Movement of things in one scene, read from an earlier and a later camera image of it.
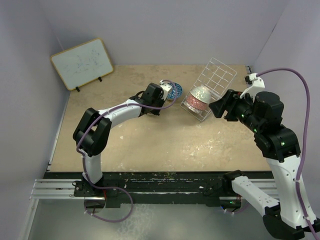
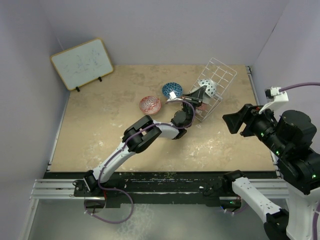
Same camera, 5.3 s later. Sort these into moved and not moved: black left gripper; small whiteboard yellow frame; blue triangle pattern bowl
Moved: black left gripper
Not moved: small whiteboard yellow frame; blue triangle pattern bowl
